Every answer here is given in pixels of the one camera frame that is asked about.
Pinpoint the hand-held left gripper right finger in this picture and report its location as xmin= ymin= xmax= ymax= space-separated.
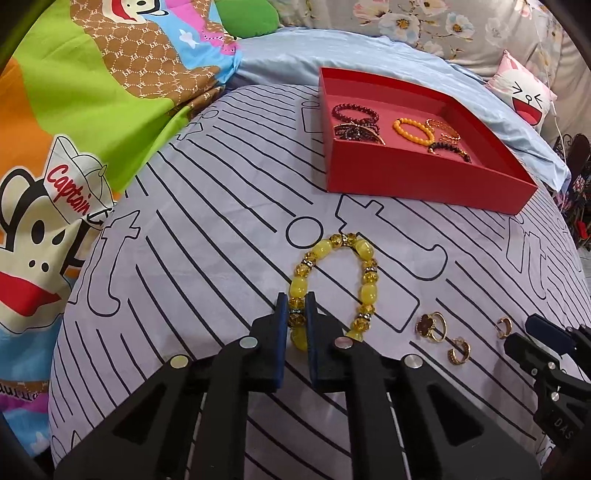
xmin=305 ymin=292 xmax=542 ymax=480

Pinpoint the green pillow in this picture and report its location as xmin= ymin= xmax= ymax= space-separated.
xmin=221 ymin=0 xmax=280 ymax=40

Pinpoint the red cardboard box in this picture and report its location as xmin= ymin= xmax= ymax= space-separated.
xmin=318 ymin=67 xmax=539 ymax=215

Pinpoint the light blue blanket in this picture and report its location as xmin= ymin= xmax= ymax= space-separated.
xmin=228 ymin=28 xmax=571 ymax=190

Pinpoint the dark red bead bracelet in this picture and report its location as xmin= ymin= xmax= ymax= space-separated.
xmin=331 ymin=104 xmax=382 ymax=127

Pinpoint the gold clover ring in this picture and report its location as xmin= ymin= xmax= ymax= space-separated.
xmin=416 ymin=311 xmax=448 ymax=342

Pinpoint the colourful cartoon blanket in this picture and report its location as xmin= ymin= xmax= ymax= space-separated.
xmin=0 ymin=0 xmax=243 ymax=444

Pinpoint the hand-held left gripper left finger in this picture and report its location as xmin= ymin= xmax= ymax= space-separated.
xmin=53 ymin=292 xmax=290 ymax=480

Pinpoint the grey floral cloth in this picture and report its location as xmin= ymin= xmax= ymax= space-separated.
xmin=270 ymin=0 xmax=578 ymax=148

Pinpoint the plain gold bangle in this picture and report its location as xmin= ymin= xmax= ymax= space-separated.
xmin=342 ymin=121 xmax=387 ymax=147

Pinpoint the yellow bead bracelet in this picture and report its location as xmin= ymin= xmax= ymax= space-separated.
xmin=288 ymin=233 xmax=379 ymax=349

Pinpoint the gold chain bracelet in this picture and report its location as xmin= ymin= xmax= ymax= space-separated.
xmin=425 ymin=117 xmax=462 ymax=144

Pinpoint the pink cat face pillow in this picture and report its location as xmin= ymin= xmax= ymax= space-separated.
xmin=485 ymin=50 xmax=557 ymax=127

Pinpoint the dark brown bead bracelet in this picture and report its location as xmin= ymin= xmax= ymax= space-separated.
xmin=427 ymin=141 xmax=472 ymax=163

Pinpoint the garnet small-bead bracelet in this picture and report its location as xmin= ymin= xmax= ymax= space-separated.
xmin=333 ymin=121 xmax=386 ymax=146

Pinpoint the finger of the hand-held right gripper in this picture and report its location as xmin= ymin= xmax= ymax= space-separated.
xmin=527 ymin=314 xmax=591 ymax=384
xmin=503 ymin=332 xmax=573 ymax=393

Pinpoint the orange bead bracelet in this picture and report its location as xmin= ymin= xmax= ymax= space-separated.
xmin=392 ymin=117 xmax=435 ymax=147

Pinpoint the white cable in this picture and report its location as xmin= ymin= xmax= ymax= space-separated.
xmin=531 ymin=9 xmax=566 ymax=144

